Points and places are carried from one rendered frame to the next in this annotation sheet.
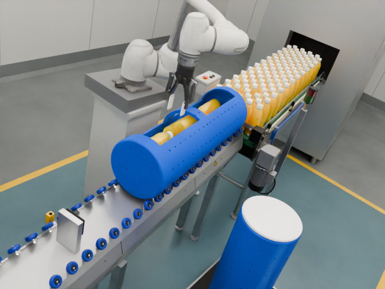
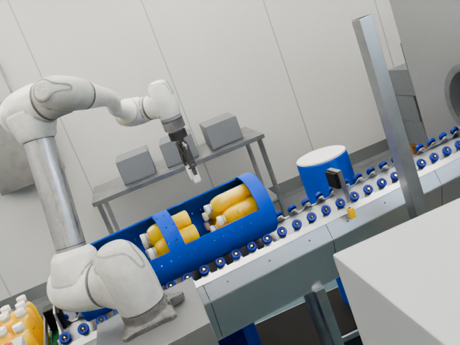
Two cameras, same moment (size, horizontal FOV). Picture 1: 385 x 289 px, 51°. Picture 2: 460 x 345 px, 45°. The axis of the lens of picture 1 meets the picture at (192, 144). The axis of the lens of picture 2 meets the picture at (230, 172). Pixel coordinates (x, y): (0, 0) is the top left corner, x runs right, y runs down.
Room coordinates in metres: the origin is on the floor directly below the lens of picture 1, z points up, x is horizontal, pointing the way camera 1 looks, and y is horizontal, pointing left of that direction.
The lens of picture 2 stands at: (2.85, 2.01, 1.83)
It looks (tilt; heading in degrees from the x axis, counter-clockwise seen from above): 13 degrees down; 233
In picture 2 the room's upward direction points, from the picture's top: 21 degrees counter-clockwise
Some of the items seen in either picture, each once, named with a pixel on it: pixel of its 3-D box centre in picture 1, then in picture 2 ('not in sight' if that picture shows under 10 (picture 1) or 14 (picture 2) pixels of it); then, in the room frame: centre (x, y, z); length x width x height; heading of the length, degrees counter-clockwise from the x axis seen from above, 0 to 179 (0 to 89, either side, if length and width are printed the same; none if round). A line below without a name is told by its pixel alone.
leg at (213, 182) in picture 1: (204, 207); not in sight; (2.17, -0.21, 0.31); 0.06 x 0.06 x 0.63; 67
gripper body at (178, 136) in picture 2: (184, 73); (180, 139); (1.59, 0.12, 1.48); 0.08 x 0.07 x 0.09; 68
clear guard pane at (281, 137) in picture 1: (283, 139); not in sight; (2.74, -0.66, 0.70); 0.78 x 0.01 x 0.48; 157
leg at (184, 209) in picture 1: (188, 197); not in sight; (2.22, -0.08, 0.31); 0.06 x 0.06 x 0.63; 67
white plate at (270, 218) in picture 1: (271, 217); not in sight; (1.39, -0.43, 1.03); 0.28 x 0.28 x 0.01
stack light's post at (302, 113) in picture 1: (275, 174); not in sight; (2.47, -0.65, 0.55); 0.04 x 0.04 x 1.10; 67
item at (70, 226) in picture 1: (70, 230); (337, 185); (1.03, 0.34, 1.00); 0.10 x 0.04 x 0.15; 67
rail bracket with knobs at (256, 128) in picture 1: (256, 135); (54, 316); (2.22, -0.37, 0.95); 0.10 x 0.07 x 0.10; 67
